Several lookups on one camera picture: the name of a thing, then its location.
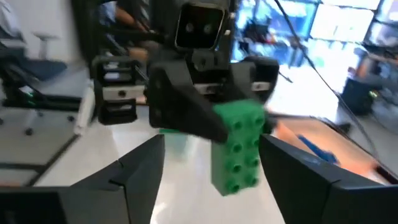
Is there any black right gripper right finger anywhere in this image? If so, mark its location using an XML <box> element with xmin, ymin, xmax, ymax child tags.
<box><xmin>259</xmin><ymin>134</ymin><xmax>398</xmax><ymax>224</ymax></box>

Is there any orange translucent plastic bin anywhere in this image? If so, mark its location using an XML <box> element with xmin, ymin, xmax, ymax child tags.
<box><xmin>273</xmin><ymin>118</ymin><xmax>398</xmax><ymax>184</ymax></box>

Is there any clear plastic bin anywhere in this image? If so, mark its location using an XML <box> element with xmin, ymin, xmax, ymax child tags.
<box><xmin>158</xmin><ymin>128</ymin><xmax>190</xmax><ymax>159</ymax></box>

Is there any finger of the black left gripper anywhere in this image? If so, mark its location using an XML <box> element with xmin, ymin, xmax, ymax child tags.
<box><xmin>147</xmin><ymin>60</ymin><xmax>229</xmax><ymax>144</ymax></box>
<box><xmin>231</xmin><ymin>58</ymin><xmax>276</xmax><ymax>135</ymax></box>

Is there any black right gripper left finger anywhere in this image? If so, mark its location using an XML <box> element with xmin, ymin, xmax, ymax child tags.
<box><xmin>0</xmin><ymin>135</ymin><xmax>165</xmax><ymax>224</ymax></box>

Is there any person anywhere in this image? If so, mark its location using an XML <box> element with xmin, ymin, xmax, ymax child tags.
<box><xmin>96</xmin><ymin>0</ymin><xmax>150</xmax><ymax>63</ymax></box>

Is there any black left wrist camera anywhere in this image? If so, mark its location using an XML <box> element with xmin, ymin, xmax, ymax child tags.
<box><xmin>174</xmin><ymin>1</ymin><xmax>225</xmax><ymax>50</ymax></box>

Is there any office chair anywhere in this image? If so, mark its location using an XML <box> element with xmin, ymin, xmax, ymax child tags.
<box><xmin>0</xmin><ymin>29</ymin><xmax>96</xmax><ymax>138</ymax></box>

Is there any thin black cable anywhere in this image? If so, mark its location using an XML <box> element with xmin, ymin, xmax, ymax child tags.
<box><xmin>275</xmin><ymin>0</ymin><xmax>382</xmax><ymax>160</ymax></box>

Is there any green toy brick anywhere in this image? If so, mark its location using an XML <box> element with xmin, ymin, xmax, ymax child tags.
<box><xmin>210</xmin><ymin>99</ymin><xmax>268</xmax><ymax>197</ymax></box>

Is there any blue toy brick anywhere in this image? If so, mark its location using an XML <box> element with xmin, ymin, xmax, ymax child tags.
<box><xmin>297</xmin><ymin>134</ymin><xmax>340</xmax><ymax>166</ymax></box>

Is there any black equipment case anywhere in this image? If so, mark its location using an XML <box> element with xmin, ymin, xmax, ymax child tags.
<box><xmin>340</xmin><ymin>76</ymin><xmax>377</xmax><ymax>116</ymax></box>

